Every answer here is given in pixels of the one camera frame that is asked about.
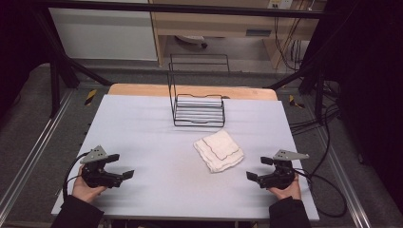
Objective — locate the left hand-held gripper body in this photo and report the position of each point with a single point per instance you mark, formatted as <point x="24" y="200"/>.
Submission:
<point x="96" y="175"/>

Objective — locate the white cabinet panel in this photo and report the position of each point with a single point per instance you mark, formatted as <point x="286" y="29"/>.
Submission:
<point x="104" y="34"/>

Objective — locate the aluminium floor rail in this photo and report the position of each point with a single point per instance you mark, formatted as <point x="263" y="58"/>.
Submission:
<point x="343" y="177"/>
<point x="34" y="148"/>

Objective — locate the white towel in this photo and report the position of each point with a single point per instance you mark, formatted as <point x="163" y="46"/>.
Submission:
<point x="219" y="152"/>

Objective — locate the yellow black hazard tape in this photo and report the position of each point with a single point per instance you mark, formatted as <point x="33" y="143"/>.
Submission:
<point x="90" y="97"/>
<point x="294" y="102"/>

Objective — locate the light wooden desk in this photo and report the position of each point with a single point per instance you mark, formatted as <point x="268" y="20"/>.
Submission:
<point x="215" y="27"/>

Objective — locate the black metal frame strut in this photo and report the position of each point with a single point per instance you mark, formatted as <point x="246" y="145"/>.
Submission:
<point x="60" y="63"/>
<point x="318" y="82"/>

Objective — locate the black metal frame crossbar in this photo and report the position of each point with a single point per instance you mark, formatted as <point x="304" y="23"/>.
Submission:
<point x="177" y="8"/>

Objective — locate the white wall socket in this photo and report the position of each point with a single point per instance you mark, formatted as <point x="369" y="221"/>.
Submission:
<point x="280" y="3"/>

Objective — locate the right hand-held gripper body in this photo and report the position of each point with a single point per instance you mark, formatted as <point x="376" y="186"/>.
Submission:
<point x="280" y="177"/>

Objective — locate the person's left hand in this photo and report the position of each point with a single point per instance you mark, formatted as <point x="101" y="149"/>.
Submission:
<point x="83" y="190"/>

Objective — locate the white chair base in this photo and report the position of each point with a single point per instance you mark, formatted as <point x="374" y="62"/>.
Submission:
<point x="190" y="39"/>

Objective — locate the person's right hand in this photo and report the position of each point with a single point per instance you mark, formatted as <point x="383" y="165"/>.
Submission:
<point x="290" y="191"/>

